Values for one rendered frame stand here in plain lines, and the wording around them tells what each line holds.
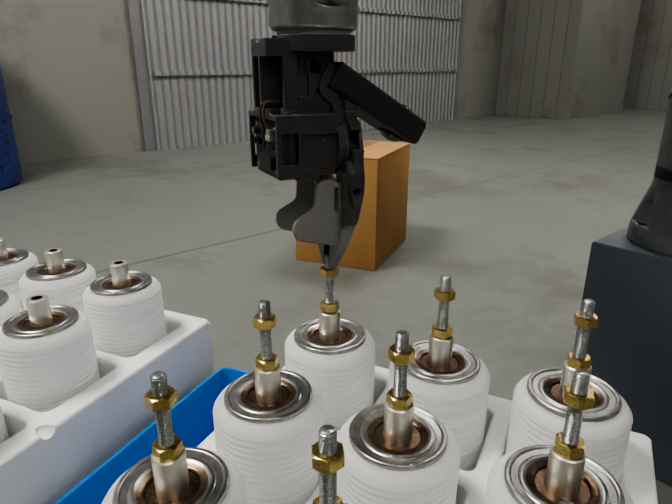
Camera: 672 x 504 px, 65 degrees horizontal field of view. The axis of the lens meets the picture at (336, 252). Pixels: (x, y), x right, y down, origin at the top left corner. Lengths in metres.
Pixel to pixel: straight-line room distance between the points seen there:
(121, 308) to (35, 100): 2.76
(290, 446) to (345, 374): 0.11
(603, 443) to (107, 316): 0.55
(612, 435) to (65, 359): 0.53
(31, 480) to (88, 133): 2.97
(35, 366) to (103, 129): 2.93
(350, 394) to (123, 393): 0.27
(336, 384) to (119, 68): 3.13
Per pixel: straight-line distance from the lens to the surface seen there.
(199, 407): 0.75
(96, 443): 0.67
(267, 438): 0.44
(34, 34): 3.42
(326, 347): 0.54
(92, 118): 3.49
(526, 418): 0.50
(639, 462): 0.59
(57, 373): 0.65
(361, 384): 0.55
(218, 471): 0.41
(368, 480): 0.41
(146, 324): 0.72
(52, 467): 0.64
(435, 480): 0.41
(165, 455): 0.38
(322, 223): 0.48
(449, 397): 0.49
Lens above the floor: 0.52
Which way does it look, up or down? 20 degrees down
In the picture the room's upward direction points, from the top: straight up
